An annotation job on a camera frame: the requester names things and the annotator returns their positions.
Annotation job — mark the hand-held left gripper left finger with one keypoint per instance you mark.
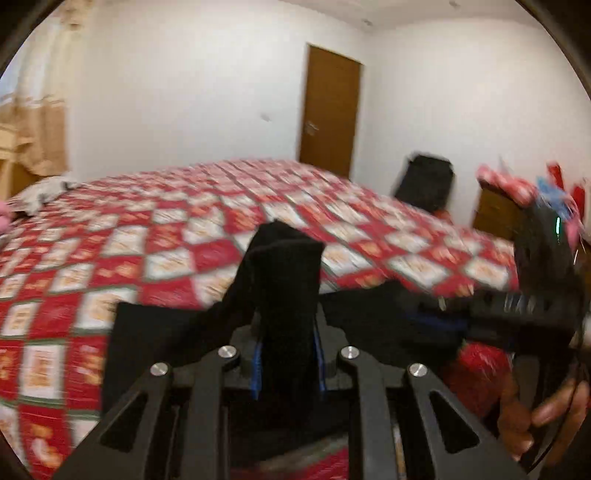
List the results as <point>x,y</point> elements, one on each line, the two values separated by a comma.
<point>256,381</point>

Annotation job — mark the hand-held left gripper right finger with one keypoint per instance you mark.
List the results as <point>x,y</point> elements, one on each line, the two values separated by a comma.
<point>320,369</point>

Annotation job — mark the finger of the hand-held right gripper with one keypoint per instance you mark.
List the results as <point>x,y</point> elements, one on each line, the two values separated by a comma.
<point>443,323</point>

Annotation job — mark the black pants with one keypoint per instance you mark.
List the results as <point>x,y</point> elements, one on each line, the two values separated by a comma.
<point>286,277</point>

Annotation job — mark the person's right hand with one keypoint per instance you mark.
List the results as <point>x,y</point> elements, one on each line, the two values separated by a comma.
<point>549,406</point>

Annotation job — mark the wooden cabinet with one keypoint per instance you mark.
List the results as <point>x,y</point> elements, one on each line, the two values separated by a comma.
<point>496,217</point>

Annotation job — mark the red and blue clutter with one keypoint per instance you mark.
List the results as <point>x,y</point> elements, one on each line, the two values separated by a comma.
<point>565,189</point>

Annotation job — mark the red checked bedsheet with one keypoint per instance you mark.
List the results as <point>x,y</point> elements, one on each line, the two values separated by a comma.
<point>138,258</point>

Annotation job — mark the brown wooden door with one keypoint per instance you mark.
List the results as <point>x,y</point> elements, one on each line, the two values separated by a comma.
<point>330,110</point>

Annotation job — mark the grey patterned pillow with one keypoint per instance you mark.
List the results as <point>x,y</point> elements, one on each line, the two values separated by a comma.
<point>41,194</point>

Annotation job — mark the folded pink blanket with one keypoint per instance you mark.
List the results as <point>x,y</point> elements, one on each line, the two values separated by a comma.
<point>2,217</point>

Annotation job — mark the beige patterned curtain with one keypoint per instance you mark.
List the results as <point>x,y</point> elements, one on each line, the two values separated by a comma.
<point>37,134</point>

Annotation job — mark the cream wooden headboard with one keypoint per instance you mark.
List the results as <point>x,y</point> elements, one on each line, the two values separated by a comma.
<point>14,147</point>

